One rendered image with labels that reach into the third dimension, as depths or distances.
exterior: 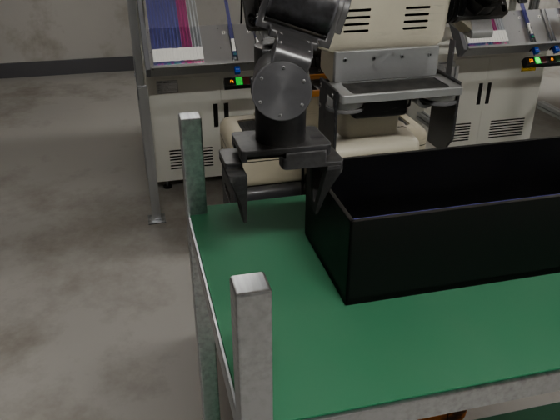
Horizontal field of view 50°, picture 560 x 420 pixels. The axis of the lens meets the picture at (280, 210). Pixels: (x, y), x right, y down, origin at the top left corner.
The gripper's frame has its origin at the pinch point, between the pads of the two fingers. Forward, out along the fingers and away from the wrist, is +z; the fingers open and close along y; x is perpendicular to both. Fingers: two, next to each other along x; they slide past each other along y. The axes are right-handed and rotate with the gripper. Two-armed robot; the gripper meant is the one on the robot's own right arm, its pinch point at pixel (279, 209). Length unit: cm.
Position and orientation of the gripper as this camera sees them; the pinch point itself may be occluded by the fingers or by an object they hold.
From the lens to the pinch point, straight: 72.8
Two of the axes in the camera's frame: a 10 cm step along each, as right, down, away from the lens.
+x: -2.5, -4.4, 8.6
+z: -0.1, 8.9, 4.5
